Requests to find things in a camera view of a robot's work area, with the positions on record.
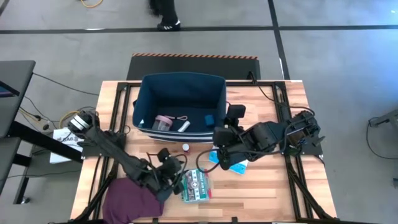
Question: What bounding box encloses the white tube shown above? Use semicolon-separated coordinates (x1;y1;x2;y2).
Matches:
177;120;192;133

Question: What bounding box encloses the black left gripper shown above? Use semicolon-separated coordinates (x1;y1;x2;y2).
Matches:
160;156;188;196

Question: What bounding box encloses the clear cup with pink lid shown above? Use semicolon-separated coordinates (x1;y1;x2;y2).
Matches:
151;114;174;132

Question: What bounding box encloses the white printed paper sheet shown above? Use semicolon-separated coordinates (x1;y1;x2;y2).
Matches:
49;127;85;165

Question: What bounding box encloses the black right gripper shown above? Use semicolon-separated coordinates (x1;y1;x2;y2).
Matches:
213;124;248;170

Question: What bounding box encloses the black floor mat orange edge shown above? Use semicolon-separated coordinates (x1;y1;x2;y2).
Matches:
126;52;262;82

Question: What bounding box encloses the dark grey desk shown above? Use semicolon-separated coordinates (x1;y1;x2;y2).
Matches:
0;59;37;139

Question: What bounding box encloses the blue weekly pill organizer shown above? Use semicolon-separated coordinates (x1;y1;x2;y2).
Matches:
208;145;250;176

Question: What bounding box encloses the navy white striped fabric basket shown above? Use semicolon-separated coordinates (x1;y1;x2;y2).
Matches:
132;72;233;144

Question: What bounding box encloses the yellow cable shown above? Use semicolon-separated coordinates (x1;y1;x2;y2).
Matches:
58;110;82;129
80;0;104;9

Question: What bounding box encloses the person's black shoe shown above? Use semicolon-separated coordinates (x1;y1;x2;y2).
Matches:
148;0;182;32

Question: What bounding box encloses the green first aid kit box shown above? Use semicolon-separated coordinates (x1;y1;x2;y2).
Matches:
180;168;213;204

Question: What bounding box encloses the purple cloth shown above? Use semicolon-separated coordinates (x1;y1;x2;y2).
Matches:
101;177;166;224

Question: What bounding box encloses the black aluminium table frame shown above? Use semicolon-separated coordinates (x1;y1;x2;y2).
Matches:
81;80;336;224

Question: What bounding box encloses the grey stand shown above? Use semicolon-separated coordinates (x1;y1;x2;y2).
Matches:
368;108;398;129

